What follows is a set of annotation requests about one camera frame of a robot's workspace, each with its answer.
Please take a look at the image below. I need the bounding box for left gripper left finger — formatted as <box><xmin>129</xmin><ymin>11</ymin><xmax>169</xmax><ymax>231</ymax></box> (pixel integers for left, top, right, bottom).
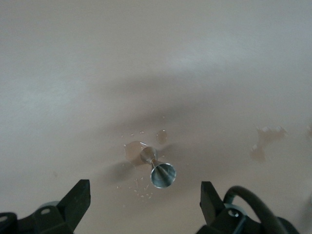
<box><xmin>0</xmin><ymin>179</ymin><xmax>91</xmax><ymax>234</ymax></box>

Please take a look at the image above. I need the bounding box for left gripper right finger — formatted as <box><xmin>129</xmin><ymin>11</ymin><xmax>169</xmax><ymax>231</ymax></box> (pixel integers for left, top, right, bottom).
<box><xmin>195</xmin><ymin>181</ymin><xmax>267</xmax><ymax>234</ymax></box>

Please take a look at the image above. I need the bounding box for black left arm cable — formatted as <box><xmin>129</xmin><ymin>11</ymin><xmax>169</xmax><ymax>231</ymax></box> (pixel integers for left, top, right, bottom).
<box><xmin>223</xmin><ymin>185</ymin><xmax>291</xmax><ymax>234</ymax></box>

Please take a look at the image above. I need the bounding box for steel double jigger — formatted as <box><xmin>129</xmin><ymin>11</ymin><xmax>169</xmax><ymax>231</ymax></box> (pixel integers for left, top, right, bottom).
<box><xmin>140</xmin><ymin>146</ymin><xmax>176</xmax><ymax>189</ymax></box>

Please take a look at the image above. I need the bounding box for brown liquid puddle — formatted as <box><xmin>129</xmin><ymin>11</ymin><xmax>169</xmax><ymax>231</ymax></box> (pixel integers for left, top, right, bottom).
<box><xmin>123</xmin><ymin>140</ymin><xmax>149</xmax><ymax>163</ymax></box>
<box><xmin>156</xmin><ymin>130</ymin><xmax>168</xmax><ymax>143</ymax></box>
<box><xmin>250</xmin><ymin>125</ymin><xmax>288</xmax><ymax>163</ymax></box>

